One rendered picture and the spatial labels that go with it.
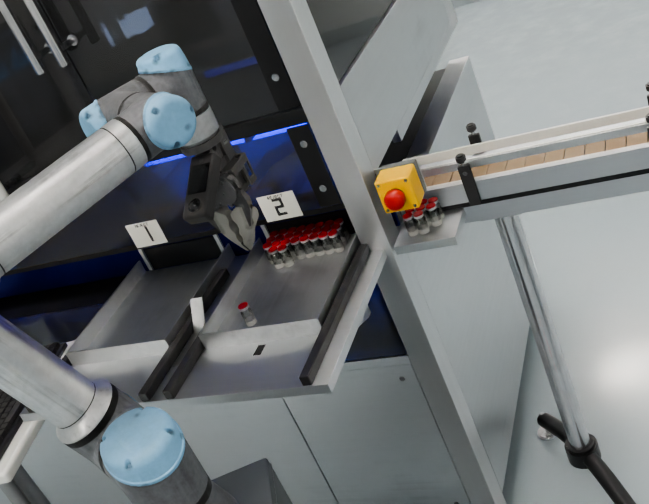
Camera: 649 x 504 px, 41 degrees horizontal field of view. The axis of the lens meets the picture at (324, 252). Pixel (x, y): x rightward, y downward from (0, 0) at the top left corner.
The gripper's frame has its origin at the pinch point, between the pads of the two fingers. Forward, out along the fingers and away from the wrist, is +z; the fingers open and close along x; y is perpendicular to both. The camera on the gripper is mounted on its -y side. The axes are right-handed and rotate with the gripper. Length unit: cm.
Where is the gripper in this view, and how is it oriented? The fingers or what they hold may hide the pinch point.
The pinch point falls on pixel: (245, 245)
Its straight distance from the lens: 148.0
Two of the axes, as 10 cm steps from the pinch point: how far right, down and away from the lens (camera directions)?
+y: 2.9, -5.6, 7.8
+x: -8.8, 1.6, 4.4
